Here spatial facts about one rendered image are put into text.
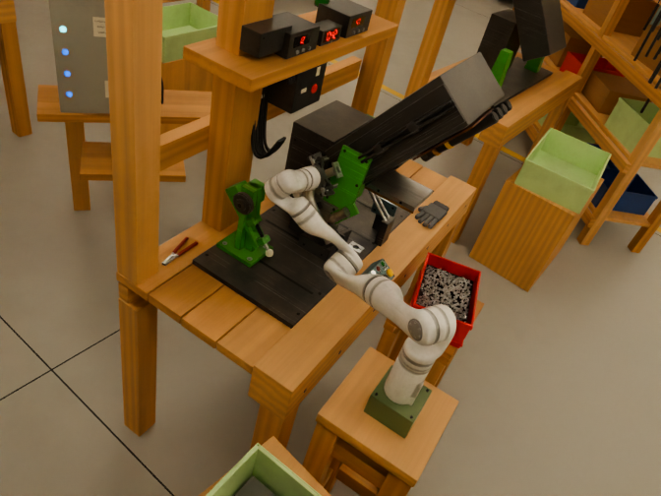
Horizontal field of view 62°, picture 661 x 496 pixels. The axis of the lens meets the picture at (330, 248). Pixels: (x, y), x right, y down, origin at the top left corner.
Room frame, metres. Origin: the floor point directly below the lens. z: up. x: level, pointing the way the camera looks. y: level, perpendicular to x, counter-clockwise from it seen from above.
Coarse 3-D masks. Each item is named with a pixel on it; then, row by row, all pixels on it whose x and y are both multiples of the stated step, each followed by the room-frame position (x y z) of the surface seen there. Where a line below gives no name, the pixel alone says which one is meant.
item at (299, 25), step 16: (336, 0) 2.04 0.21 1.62; (272, 16) 1.70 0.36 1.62; (288, 16) 1.74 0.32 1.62; (320, 16) 1.95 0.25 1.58; (336, 16) 1.92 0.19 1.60; (352, 16) 1.92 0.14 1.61; (368, 16) 2.03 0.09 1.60; (288, 32) 1.60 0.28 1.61; (304, 32) 1.66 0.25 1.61; (352, 32) 1.94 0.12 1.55; (288, 48) 1.59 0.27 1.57; (304, 48) 1.66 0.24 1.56
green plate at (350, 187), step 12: (348, 156) 1.66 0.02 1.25; (348, 168) 1.64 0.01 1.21; (360, 168) 1.63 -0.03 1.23; (336, 180) 1.64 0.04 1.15; (348, 180) 1.63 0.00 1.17; (360, 180) 1.62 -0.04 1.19; (336, 192) 1.62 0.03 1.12; (348, 192) 1.61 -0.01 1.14; (360, 192) 1.66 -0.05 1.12; (336, 204) 1.61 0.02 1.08; (348, 204) 1.60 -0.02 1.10
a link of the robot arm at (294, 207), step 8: (272, 184) 1.33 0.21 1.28; (272, 192) 1.32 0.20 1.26; (280, 192) 1.32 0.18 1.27; (272, 200) 1.32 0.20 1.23; (280, 200) 1.33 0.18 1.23; (288, 200) 1.35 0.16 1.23; (296, 200) 1.34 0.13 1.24; (304, 200) 1.34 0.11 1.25; (288, 208) 1.31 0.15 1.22; (296, 208) 1.31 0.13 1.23; (304, 208) 1.32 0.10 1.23; (296, 216) 1.31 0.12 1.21
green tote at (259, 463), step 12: (252, 456) 0.69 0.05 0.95; (264, 456) 0.70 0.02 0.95; (240, 468) 0.65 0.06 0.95; (252, 468) 0.70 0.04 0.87; (264, 468) 0.69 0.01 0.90; (276, 468) 0.68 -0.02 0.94; (288, 468) 0.68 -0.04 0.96; (228, 480) 0.62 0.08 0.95; (240, 480) 0.66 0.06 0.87; (264, 480) 0.69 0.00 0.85; (276, 480) 0.68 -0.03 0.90; (288, 480) 0.66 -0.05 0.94; (300, 480) 0.66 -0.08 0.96; (216, 492) 0.58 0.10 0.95; (228, 492) 0.63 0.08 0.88; (276, 492) 0.67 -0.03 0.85; (288, 492) 0.66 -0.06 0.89; (300, 492) 0.65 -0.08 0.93; (312, 492) 0.64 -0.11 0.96
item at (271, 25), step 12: (252, 24) 1.55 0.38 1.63; (264, 24) 1.58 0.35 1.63; (276, 24) 1.60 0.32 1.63; (288, 24) 1.63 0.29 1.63; (252, 36) 1.50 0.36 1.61; (264, 36) 1.51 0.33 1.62; (276, 36) 1.56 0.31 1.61; (240, 48) 1.52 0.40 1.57; (252, 48) 1.50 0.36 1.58; (264, 48) 1.51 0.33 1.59; (276, 48) 1.57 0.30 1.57
